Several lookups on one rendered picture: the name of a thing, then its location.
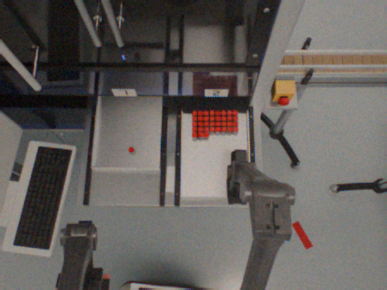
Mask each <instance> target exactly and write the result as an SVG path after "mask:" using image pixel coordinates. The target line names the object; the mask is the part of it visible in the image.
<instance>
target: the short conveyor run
mask: <svg viewBox="0 0 387 290"><path fill-rule="evenodd" d="M311 41H312V39H311V38H310V37H308V38H307V39H306V41H305V42H304V44H303V45H302V48H301V50H286V51H285V53H284V55H283V58H282V62H281V64H280V66H279V69H278V70H277V74H276V76H286V75H294V76H295V84H296V87H387V49H346V50H308V48H309V45H310V44H311V43H310V42H311Z"/></svg>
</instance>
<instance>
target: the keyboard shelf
mask: <svg viewBox="0 0 387 290"><path fill-rule="evenodd" d="M39 146H43V147H48V148H64V149H68V150H72V151H73V152H72V155H71V158H70V163H69V166H68V172H67V176H66V183H65V185H64V188H63V193H62V196H61V202H60V207H59V212H58V215H57V218H56V224H55V226H54V234H53V236H52V242H51V245H50V248H49V250H46V249H33V248H29V247H19V246H15V245H13V242H14V240H15V237H16V230H17V227H18V223H19V220H20V215H21V212H22V206H23V203H24V200H25V196H26V193H27V190H28V185H29V179H30V176H31V174H32V169H33V166H34V164H35V157H36V152H37V149H38V147H39ZM76 153H77V147H76V146H72V145H66V144H61V143H51V142H36V141H30V142H29V146H28V152H27V154H26V156H25V161H24V163H23V169H22V172H21V178H20V180H19V182H15V181H10V182H9V185H8V187H7V192H6V194H5V197H4V202H3V205H2V210H1V213H0V226H2V227H6V232H5V235H4V237H3V244H2V248H1V250H3V251H6V252H15V253H20V254H29V255H42V256H46V257H51V256H52V255H53V254H54V247H55V244H56V238H57V236H58V233H59V228H60V222H61V217H62V213H63V208H64V205H65V202H66V197H67V192H68V187H69V183H70V178H71V175H72V172H73V164H74V159H75V156H76Z"/></svg>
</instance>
